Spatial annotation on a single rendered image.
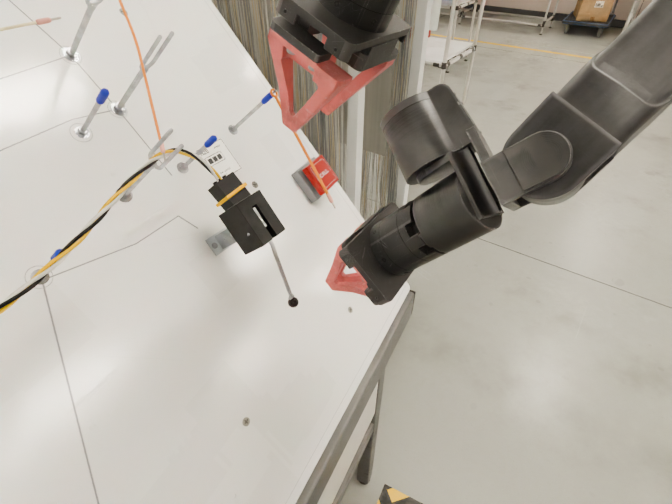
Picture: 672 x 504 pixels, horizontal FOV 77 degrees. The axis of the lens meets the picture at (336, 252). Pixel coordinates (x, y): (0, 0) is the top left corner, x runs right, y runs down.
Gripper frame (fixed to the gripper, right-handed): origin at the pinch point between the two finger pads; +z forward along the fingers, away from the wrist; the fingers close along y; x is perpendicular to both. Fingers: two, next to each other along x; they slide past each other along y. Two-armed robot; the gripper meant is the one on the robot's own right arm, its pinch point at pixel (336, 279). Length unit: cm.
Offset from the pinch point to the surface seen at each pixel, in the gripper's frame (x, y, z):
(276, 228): -8.8, -0.7, 3.3
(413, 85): -19, -88, 19
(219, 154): -21.9, -7.2, 10.4
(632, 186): 108, -285, 28
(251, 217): -11.4, 1.5, 2.9
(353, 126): -18, -56, 22
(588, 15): 12, -717, 42
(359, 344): 13.1, -9.4, 15.7
